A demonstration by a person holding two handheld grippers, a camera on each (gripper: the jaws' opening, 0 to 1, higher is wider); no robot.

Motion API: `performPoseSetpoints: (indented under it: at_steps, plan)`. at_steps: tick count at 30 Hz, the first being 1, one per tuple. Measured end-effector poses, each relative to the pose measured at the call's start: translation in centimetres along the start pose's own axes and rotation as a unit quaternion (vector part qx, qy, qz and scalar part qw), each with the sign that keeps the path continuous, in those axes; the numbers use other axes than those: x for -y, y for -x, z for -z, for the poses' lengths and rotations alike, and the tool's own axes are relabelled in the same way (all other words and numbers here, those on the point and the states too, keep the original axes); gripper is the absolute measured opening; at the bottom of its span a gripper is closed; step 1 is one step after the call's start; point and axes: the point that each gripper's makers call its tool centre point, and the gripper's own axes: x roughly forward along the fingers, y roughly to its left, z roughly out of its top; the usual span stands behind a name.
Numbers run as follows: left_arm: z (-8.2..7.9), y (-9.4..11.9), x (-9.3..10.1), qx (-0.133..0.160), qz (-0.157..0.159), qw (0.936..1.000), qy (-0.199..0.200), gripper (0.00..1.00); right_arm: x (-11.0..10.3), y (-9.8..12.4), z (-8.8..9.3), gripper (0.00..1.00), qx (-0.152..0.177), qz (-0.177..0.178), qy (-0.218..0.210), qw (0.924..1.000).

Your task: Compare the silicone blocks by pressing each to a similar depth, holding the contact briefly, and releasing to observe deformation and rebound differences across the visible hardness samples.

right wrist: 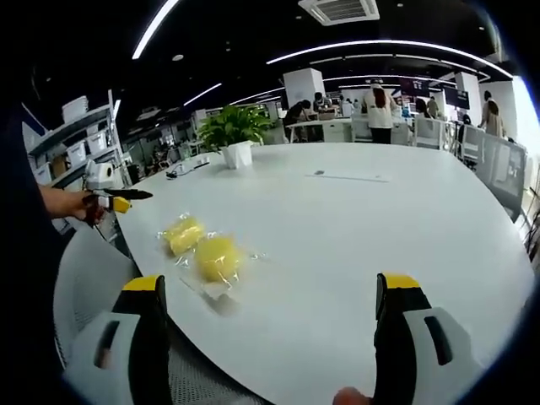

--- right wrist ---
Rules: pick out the person's dark clothing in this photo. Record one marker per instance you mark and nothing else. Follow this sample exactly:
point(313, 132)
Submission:
point(25, 274)

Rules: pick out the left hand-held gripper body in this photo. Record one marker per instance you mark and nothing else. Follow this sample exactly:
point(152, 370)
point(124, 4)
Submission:
point(99, 175)

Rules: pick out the dark wall screen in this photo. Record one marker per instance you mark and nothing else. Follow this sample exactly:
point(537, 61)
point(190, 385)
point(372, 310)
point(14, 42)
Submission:
point(456, 96)

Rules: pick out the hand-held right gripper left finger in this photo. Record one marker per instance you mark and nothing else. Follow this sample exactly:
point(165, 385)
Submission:
point(145, 337)

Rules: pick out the white mesh office chair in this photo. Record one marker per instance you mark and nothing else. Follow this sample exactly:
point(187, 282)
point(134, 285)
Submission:
point(88, 278)

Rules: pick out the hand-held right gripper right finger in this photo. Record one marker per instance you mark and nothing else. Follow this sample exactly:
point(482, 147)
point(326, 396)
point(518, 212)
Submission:
point(396, 337)

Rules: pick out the person's right hand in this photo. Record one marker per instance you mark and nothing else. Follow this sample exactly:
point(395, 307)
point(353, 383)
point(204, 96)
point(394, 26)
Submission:
point(350, 397)

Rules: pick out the white storage bin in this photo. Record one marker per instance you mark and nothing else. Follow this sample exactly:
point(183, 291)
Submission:
point(75, 107)
point(77, 154)
point(97, 142)

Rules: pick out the person's left hand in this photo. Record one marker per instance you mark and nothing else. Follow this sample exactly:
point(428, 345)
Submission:
point(78, 206)

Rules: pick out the square yellow bagged silicone block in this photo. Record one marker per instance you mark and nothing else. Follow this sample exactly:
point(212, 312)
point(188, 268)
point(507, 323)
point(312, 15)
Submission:
point(185, 234)

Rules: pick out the grey metal shelving rack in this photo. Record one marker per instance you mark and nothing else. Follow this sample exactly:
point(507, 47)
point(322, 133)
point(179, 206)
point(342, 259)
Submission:
point(78, 124)

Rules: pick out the long curved ceiling light strip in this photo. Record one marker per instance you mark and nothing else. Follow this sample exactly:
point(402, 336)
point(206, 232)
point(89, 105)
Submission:
point(392, 44)

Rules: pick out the round yellow bagged silicone block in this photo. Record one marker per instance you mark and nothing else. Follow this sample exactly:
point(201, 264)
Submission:
point(219, 257)

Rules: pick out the white slatted chair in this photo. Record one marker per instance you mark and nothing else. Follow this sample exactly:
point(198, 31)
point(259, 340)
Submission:
point(431, 131)

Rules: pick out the white office desk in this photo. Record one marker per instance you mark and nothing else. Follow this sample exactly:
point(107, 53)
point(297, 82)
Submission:
point(327, 128)

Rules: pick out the ceiling air conditioner vent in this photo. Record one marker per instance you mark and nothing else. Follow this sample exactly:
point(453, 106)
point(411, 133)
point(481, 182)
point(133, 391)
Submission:
point(339, 9)

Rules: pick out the short ceiling light strip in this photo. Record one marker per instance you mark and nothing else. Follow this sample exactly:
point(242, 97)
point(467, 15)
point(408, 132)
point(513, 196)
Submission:
point(203, 94)

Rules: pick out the green plant in white pot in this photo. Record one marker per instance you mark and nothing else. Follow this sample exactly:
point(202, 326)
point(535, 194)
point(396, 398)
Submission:
point(236, 124)

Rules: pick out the straight ceiling light strip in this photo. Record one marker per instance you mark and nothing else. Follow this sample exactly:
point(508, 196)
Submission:
point(154, 29)

